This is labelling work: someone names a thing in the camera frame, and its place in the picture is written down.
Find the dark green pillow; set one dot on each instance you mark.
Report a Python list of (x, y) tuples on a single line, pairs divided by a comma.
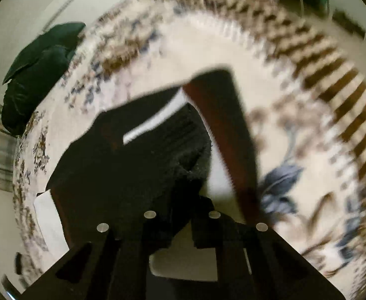
[(34, 72)]

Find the floral fleece bed blanket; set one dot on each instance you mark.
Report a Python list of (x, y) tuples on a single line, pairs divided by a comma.
[(303, 102)]

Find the black white red knit garment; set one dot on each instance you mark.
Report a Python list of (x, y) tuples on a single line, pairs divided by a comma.
[(140, 167)]

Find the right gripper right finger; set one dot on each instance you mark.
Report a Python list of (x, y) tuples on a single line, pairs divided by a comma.
[(252, 260)]

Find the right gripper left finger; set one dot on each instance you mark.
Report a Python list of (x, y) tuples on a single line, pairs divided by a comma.
[(107, 265)]

